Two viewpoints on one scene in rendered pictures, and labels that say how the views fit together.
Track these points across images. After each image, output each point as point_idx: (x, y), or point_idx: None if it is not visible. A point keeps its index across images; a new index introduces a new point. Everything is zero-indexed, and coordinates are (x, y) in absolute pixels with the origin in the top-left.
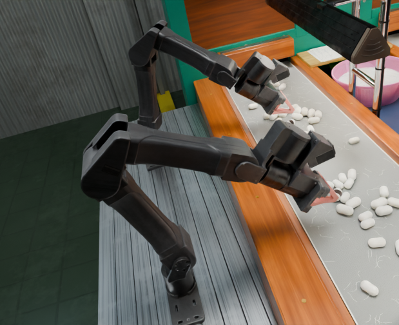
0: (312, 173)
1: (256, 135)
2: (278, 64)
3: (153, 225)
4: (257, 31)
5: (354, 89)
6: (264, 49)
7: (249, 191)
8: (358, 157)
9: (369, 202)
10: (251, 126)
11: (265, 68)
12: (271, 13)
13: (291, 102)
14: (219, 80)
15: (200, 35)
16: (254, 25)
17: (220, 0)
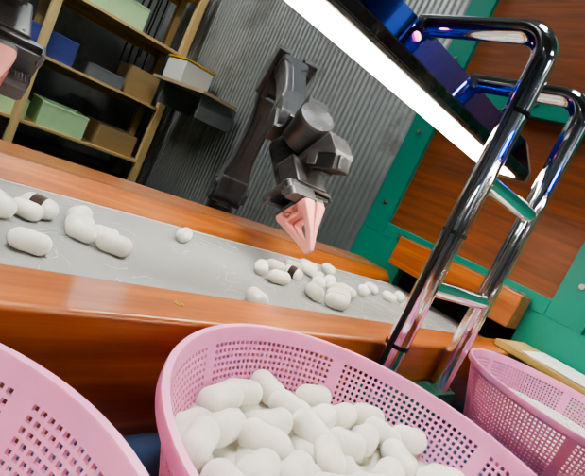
0: None
1: (246, 246)
2: (330, 132)
3: None
4: (488, 257)
5: (454, 348)
6: (464, 273)
7: (67, 164)
8: (197, 288)
9: None
10: (273, 254)
11: (300, 112)
12: (528, 246)
13: (368, 305)
14: (267, 121)
15: (412, 205)
16: (489, 245)
17: (468, 178)
